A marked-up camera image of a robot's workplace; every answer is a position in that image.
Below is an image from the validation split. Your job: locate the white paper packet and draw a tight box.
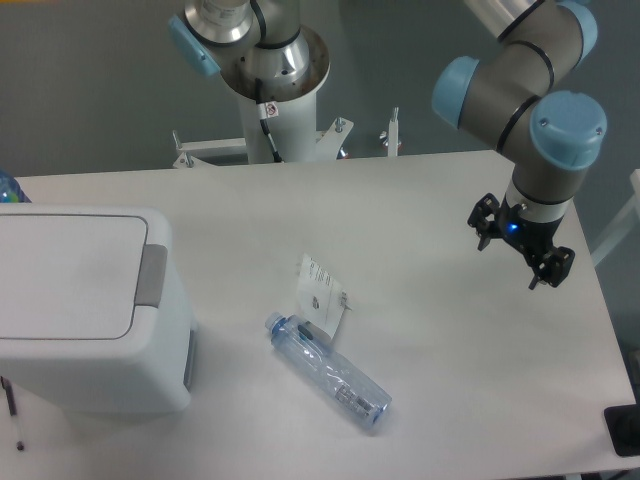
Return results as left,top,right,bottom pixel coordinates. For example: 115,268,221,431
296,254,351,340

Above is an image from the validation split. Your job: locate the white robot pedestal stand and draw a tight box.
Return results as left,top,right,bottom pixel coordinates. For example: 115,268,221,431
172,26,354,168

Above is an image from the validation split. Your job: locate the blue bottle at edge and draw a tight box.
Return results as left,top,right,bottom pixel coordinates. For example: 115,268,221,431
0,170,31,203

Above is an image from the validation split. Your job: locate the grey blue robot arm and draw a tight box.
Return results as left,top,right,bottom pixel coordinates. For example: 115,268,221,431
168,1,607,287

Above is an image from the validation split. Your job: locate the black pen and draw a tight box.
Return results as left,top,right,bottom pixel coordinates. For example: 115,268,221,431
0,375,26,452

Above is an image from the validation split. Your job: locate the white push-lid trash can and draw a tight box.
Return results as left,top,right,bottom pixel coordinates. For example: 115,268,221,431
1,203,197,414

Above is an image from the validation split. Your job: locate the clear blue plastic bottle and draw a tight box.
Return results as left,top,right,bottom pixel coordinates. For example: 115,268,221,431
265,312,392,430

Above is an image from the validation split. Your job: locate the black device at corner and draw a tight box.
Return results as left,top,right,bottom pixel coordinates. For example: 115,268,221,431
604,404,639,457

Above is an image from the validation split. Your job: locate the white frame at right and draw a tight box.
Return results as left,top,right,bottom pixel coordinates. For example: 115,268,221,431
591,169,639,267

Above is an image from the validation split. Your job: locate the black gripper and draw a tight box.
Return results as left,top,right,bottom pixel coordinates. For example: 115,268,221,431
467,192,575,290

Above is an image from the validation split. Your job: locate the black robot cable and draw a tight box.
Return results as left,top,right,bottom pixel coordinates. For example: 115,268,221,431
253,77,285,164

